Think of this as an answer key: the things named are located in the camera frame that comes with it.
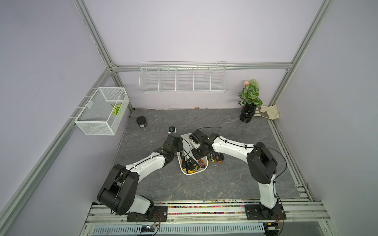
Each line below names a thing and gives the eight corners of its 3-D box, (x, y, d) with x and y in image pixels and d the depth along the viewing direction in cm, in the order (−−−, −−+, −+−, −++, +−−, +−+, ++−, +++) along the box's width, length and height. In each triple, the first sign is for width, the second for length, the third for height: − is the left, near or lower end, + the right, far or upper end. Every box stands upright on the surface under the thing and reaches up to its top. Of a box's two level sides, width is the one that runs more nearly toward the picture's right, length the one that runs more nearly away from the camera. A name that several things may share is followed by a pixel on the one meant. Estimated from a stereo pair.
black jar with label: (137, 127, 112) (135, 124, 109) (139, 119, 118) (137, 115, 114) (146, 127, 112) (145, 124, 108) (149, 119, 118) (147, 115, 114)
